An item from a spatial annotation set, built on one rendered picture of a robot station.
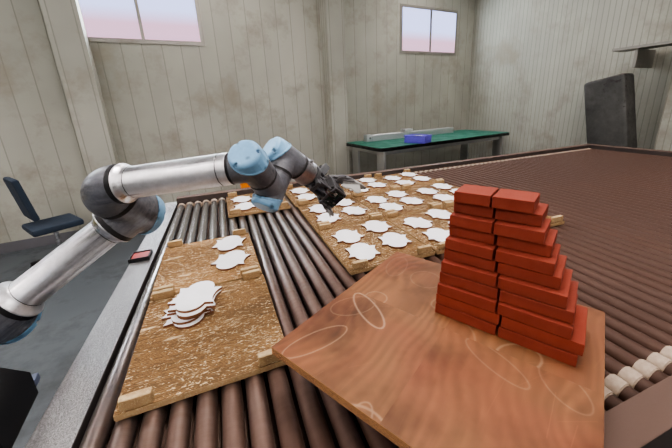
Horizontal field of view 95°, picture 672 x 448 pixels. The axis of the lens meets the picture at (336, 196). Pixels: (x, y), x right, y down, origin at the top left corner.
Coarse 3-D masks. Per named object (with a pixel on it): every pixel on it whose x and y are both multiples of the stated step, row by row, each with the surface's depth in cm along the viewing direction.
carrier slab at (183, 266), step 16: (208, 240) 138; (176, 256) 124; (192, 256) 123; (208, 256) 123; (256, 256) 121; (160, 272) 112; (176, 272) 112; (192, 272) 111; (208, 272) 111; (224, 272) 110; (240, 272) 109; (176, 288) 101
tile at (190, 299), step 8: (184, 288) 94; (192, 288) 93; (200, 288) 93; (208, 288) 93; (216, 288) 93; (184, 296) 89; (192, 296) 89; (200, 296) 89; (208, 296) 89; (168, 304) 87; (176, 304) 86; (184, 304) 86; (192, 304) 86; (200, 304) 85; (184, 312) 83
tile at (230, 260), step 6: (228, 252) 123; (234, 252) 123; (240, 252) 123; (222, 258) 119; (228, 258) 118; (234, 258) 118; (240, 258) 118; (246, 258) 119; (216, 264) 115; (222, 264) 114; (228, 264) 114; (234, 264) 114; (240, 264) 114; (222, 270) 111
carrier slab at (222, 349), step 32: (224, 288) 100; (256, 288) 99; (160, 320) 86; (224, 320) 85; (256, 320) 84; (160, 352) 75; (192, 352) 74; (224, 352) 74; (256, 352) 73; (128, 384) 66; (160, 384) 66; (192, 384) 65; (224, 384) 66; (128, 416) 60
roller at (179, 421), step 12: (204, 204) 197; (204, 216) 175; (204, 228) 157; (192, 396) 66; (180, 408) 62; (192, 408) 64; (180, 420) 60; (168, 432) 58; (180, 432) 58; (168, 444) 56; (180, 444) 56
